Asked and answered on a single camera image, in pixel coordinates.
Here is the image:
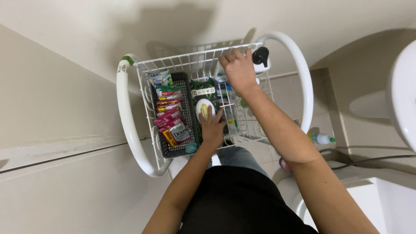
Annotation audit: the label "person's black shirt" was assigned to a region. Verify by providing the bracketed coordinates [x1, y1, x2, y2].
[178, 165, 318, 234]

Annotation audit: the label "white bottle black pump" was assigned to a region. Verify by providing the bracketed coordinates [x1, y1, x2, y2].
[252, 46, 272, 74]

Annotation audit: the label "black plastic mesh basket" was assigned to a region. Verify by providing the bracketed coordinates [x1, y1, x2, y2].
[150, 71, 200, 159]

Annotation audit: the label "person's blue jeans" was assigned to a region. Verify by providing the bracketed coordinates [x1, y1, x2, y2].
[211, 146, 271, 179]

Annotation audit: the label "white ceramic sink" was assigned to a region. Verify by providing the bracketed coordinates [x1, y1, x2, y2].
[349, 39, 416, 154]

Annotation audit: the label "cluster of toiletry bottles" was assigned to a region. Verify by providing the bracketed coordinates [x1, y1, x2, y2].
[216, 83, 242, 134]

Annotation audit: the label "grey hose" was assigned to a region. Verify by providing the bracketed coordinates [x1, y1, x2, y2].
[319, 148, 416, 170]

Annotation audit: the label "white bottle teal label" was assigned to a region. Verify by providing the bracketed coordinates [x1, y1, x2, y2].
[213, 61, 229, 84]

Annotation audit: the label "green wipes pack white lid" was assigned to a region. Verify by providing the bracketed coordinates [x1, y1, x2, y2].
[189, 78, 228, 144]

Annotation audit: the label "row of colourful sachets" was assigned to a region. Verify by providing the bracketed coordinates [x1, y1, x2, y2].
[146, 70, 192, 149]

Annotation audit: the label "white bottle green cap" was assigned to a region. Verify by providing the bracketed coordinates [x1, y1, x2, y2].
[307, 132, 336, 145]

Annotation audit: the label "person's left hand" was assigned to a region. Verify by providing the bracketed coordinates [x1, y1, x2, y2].
[198, 108, 228, 147]

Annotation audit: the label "person's right hand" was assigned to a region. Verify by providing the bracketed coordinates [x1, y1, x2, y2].
[218, 49, 260, 95]

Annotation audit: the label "pink plastic object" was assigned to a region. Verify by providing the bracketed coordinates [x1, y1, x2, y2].
[278, 157, 292, 172]

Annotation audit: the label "white wire storage rack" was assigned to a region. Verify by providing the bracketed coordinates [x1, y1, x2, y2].
[116, 31, 314, 178]

